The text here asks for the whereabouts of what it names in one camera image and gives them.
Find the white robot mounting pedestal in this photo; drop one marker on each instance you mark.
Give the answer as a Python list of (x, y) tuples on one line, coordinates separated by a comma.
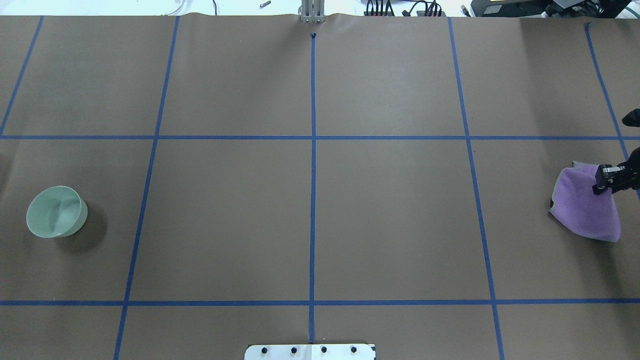
[(331, 351)]

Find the aluminium frame post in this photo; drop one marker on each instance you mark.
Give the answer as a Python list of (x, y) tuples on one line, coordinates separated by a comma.
[(312, 11)]

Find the pale green bowl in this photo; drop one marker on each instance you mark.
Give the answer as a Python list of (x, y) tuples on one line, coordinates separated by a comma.
[(56, 212)]

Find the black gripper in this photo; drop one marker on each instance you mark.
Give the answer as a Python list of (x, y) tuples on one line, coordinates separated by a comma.
[(624, 178)]

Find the purple microfiber cloth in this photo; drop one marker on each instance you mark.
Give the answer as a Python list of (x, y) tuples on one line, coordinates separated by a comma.
[(574, 204)]

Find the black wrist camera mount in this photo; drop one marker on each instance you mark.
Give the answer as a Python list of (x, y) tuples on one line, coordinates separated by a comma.
[(632, 119)]

